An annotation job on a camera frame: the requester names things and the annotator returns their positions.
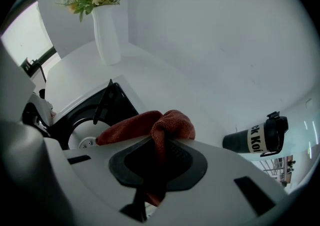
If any black and white portable gas stove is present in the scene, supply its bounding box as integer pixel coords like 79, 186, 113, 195
45, 74, 201, 151

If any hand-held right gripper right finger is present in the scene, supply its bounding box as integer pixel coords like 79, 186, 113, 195
147, 137, 291, 226

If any black bottle with white label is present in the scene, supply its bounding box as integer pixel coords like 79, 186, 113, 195
222, 111, 289, 158

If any reddish brown cloth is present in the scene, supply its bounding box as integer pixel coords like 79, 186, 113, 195
95, 109, 197, 208

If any white ribbed vase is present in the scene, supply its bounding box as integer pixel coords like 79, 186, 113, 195
90, 5, 122, 66

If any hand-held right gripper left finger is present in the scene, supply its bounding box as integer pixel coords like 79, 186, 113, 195
43, 136, 154, 226

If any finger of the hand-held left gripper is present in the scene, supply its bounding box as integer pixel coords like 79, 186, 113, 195
29, 93, 57, 132

